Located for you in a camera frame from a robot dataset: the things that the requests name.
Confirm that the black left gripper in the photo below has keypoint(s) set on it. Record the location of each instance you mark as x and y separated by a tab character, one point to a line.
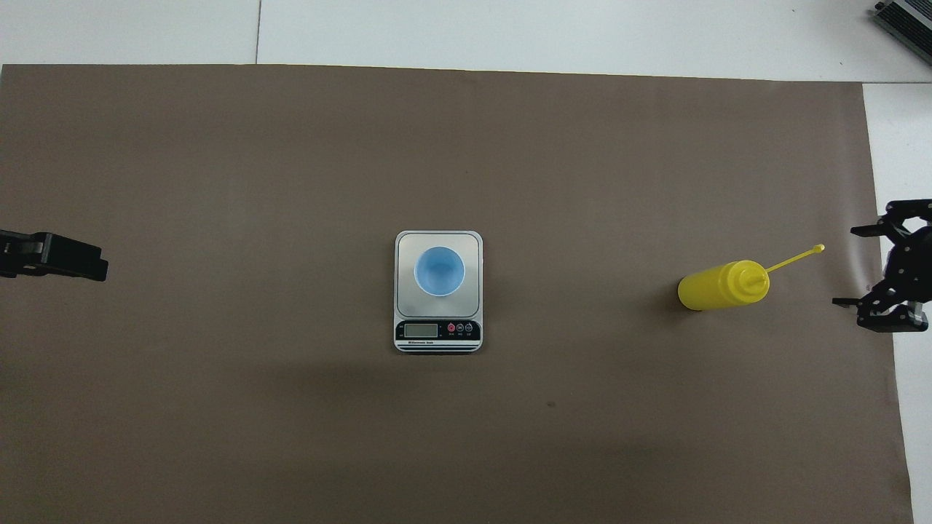
18	262

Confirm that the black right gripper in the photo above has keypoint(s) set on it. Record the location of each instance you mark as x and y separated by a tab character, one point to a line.
914	266

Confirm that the yellow squeeze bottle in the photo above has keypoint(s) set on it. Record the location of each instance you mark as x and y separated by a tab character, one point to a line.
717	287

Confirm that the light blue plastic cup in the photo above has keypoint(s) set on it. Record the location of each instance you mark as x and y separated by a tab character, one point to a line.
439	271

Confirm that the silver digital kitchen scale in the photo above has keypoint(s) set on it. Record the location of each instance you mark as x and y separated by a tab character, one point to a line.
437	342

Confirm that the brown paper mat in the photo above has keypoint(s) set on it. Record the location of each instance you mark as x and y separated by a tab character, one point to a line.
291	182

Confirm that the grey ribbed metal device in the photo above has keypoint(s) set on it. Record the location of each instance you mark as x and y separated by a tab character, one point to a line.
914	22

